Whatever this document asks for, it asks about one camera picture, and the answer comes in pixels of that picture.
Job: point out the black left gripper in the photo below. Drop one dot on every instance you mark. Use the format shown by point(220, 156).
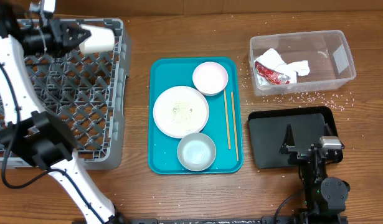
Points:
point(59, 32)

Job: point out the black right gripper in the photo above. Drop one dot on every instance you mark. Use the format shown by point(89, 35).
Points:
point(297, 156)

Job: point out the cream plastic cup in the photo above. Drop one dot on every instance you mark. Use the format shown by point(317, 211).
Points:
point(101, 40)

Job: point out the white paper napkin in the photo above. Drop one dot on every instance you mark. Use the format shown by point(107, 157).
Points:
point(272, 59)

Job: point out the red snack wrapper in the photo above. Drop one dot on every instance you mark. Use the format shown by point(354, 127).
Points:
point(270, 75)

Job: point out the pink plastic bowl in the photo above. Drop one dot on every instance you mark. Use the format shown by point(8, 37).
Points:
point(210, 78)

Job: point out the grey small bowl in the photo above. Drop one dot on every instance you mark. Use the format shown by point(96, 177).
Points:
point(196, 152)

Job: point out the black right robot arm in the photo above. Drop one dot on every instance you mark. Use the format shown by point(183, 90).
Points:
point(325, 197)

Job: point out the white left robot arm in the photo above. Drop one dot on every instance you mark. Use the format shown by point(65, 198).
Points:
point(38, 137)

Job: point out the black tray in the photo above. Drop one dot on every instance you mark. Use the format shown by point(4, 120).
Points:
point(268, 128)

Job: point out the clear plastic bin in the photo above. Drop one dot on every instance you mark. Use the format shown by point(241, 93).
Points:
point(327, 54)

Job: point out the right wooden chopstick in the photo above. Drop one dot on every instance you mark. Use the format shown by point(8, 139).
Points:
point(235, 126)

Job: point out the white round plate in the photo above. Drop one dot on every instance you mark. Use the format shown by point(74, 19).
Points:
point(180, 110)

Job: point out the teal plastic tray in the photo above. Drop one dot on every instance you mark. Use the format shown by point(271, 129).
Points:
point(162, 149)

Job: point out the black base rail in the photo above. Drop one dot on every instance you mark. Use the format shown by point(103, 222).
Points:
point(263, 220)

